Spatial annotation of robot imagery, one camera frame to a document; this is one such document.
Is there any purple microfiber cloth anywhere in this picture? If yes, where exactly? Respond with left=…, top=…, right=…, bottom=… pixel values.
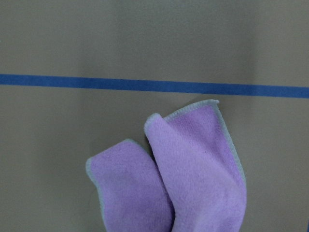
left=86, top=100, right=247, bottom=232

